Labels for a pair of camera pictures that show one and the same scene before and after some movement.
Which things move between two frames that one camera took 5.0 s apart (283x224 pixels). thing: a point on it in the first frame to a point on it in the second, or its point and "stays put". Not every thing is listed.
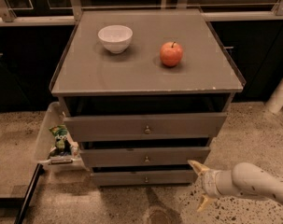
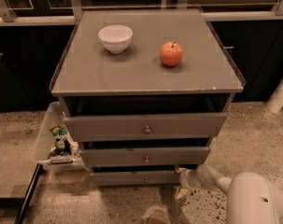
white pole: x=280 y=94 stays put
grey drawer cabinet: x=144 y=92 stays put
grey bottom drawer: x=143 y=177 stays put
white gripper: x=208 y=183 to x=199 y=176
